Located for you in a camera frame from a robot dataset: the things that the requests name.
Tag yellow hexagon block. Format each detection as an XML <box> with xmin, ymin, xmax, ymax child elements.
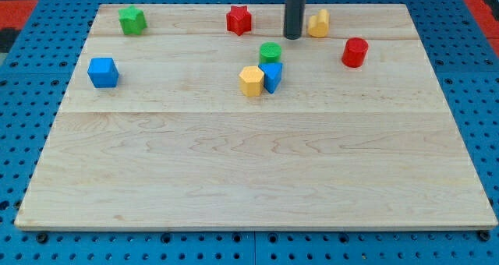
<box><xmin>239</xmin><ymin>65</ymin><xmax>264</xmax><ymax>97</ymax></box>

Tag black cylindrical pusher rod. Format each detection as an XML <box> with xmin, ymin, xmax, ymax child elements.
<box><xmin>283</xmin><ymin>0</ymin><xmax>306</xmax><ymax>40</ymax></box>

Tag red cylinder block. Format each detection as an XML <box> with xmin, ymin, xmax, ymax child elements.
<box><xmin>342</xmin><ymin>37</ymin><xmax>369</xmax><ymax>68</ymax></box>

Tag green cylinder block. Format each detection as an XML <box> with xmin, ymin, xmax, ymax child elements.
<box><xmin>259</xmin><ymin>42</ymin><xmax>282</xmax><ymax>64</ymax></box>

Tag red star block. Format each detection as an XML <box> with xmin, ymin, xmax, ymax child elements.
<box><xmin>226</xmin><ymin>5</ymin><xmax>253</xmax><ymax>36</ymax></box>

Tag yellow heart block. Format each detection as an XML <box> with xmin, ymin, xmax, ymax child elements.
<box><xmin>307</xmin><ymin>9</ymin><xmax>330</xmax><ymax>37</ymax></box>

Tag wooden board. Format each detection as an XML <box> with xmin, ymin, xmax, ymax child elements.
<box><xmin>15</xmin><ymin>4</ymin><xmax>497</xmax><ymax>231</ymax></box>

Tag blue triangle block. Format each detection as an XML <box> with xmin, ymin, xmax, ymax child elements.
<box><xmin>259</xmin><ymin>62</ymin><xmax>283</xmax><ymax>94</ymax></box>

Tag blue cube block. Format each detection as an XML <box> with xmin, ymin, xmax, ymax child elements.
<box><xmin>87</xmin><ymin>58</ymin><xmax>119</xmax><ymax>88</ymax></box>

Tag green star block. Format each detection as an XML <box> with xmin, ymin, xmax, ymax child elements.
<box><xmin>119</xmin><ymin>5</ymin><xmax>147</xmax><ymax>35</ymax></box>

